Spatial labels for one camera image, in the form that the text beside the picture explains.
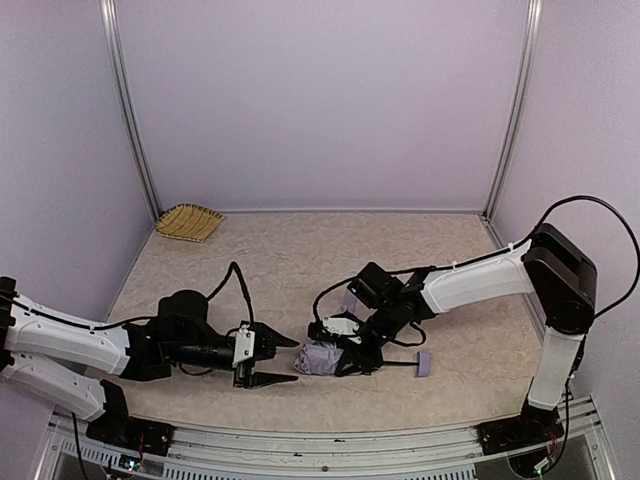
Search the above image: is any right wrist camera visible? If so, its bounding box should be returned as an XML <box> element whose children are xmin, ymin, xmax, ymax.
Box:
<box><xmin>321</xmin><ymin>311</ymin><xmax>362</xmax><ymax>345</ymax></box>

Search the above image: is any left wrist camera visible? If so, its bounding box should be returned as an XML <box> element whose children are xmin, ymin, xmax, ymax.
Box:
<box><xmin>232</xmin><ymin>324</ymin><xmax>256</xmax><ymax>368</ymax></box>

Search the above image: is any aluminium corner post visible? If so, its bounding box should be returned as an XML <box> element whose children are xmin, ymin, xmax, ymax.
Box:
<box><xmin>482</xmin><ymin>0</ymin><xmax>544</xmax><ymax>223</ymax></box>
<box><xmin>99</xmin><ymin>0</ymin><xmax>162</xmax><ymax>221</ymax></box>

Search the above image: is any lilac folding umbrella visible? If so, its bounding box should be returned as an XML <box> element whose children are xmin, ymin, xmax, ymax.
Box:
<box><xmin>294</xmin><ymin>292</ymin><xmax>432</xmax><ymax>378</ymax></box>

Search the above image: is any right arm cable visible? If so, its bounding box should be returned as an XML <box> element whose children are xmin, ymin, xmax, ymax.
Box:
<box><xmin>312</xmin><ymin>194</ymin><xmax>640</xmax><ymax>446</ymax></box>

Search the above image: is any yellow woven mat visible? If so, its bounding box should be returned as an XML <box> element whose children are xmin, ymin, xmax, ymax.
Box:
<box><xmin>154</xmin><ymin>203</ymin><xmax>224</xmax><ymax>243</ymax></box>

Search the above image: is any right aluminium corner post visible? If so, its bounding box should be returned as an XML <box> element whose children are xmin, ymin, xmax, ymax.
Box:
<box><xmin>482</xmin><ymin>0</ymin><xmax>544</xmax><ymax>223</ymax></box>

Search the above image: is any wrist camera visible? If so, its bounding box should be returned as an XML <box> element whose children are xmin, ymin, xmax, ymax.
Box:
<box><xmin>321</xmin><ymin>311</ymin><xmax>362</xmax><ymax>345</ymax></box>
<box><xmin>232</xmin><ymin>324</ymin><xmax>256</xmax><ymax>368</ymax></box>

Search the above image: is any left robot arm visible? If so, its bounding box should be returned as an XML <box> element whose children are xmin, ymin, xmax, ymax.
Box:
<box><xmin>1</xmin><ymin>277</ymin><xmax>298</xmax><ymax>456</ymax></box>

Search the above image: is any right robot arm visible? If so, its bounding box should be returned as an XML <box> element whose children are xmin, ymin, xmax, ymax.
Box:
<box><xmin>308</xmin><ymin>223</ymin><xmax>597</xmax><ymax>455</ymax></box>

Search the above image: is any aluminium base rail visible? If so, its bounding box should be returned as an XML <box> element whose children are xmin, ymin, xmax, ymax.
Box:
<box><xmin>34</xmin><ymin>394</ymin><xmax>616</xmax><ymax>480</ymax></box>

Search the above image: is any left aluminium corner post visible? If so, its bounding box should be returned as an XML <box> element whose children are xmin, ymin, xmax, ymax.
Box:
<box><xmin>99</xmin><ymin>0</ymin><xmax>162</xmax><ymax>221</ymax></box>

